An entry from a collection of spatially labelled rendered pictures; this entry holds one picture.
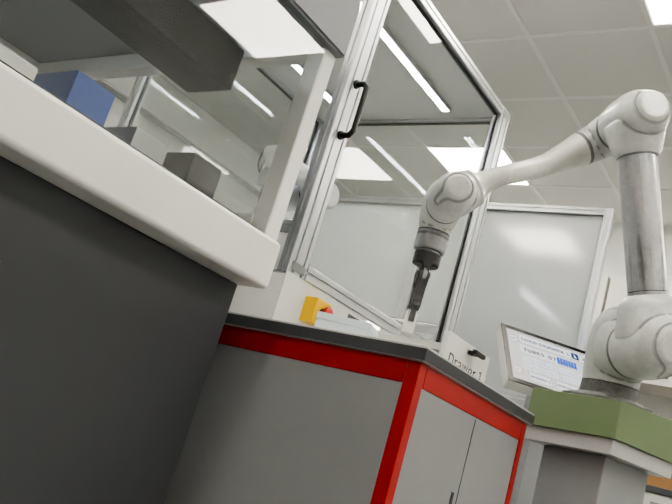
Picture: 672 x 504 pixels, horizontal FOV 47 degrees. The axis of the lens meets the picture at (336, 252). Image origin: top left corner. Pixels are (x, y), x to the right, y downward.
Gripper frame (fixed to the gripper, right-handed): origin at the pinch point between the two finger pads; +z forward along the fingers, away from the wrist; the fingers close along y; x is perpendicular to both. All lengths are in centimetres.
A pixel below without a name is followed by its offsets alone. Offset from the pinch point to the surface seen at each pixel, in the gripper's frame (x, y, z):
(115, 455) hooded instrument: 51, -57, 50
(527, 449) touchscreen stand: -62, 85, 16
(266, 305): 37.7, -3.0, 7.1
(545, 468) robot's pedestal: -47, 11, 26
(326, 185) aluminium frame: 32.3, -1.0, -30.3
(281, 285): 35.4, -4.7, 1.1
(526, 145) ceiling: -70, 266, -189
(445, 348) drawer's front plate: -11.3, 1.4, 3.5
